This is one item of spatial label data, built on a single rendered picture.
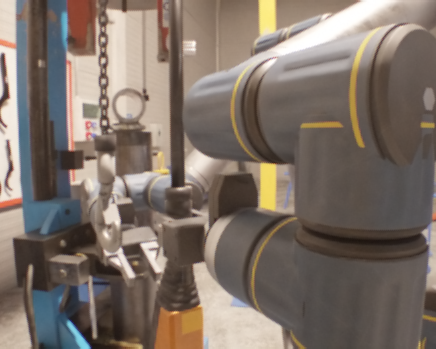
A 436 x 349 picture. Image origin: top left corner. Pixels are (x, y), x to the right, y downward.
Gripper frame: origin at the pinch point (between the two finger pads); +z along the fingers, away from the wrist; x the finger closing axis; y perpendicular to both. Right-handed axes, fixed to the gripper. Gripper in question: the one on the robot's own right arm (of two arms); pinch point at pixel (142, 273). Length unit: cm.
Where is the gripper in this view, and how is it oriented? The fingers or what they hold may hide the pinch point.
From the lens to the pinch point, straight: 79.1
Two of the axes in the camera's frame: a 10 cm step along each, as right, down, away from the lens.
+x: -8.5, 0.6, -5.3
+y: -1.8, 9.0, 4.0
